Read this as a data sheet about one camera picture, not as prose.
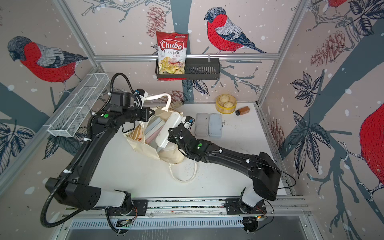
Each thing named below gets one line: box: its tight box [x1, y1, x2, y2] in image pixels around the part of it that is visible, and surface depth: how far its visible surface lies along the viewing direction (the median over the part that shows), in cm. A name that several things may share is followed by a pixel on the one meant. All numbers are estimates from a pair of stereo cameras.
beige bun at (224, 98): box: [219, 94, 230, 103], surface depth 120 cm
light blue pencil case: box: [208, 113, 222, 138], surface depth 108 cm
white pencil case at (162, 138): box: [155, 112, 183, 149], surface depth 80 cm
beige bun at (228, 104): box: [223, 102, 234, 108], surface depth 116 cm
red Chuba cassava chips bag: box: [156, 31, 189, 81], surface depth 87 cm
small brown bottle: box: [235, 106, 251, 116], surface depth 116 cm
